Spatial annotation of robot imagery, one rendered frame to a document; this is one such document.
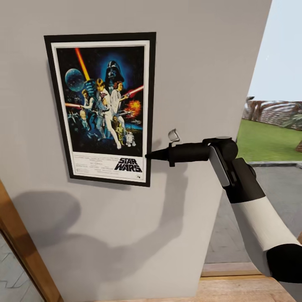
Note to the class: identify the poster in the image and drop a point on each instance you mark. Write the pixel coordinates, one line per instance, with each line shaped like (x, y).
(104, 90)

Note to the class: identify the fixed window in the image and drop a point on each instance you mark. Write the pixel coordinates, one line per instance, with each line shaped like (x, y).
(269, 140)

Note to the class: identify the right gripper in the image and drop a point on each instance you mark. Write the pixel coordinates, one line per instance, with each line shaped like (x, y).
(179, 153)

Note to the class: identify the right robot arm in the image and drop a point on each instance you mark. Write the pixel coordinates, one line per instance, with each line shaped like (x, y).
(273, 249)

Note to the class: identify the door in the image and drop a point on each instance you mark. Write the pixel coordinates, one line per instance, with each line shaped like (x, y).
(23, 275)

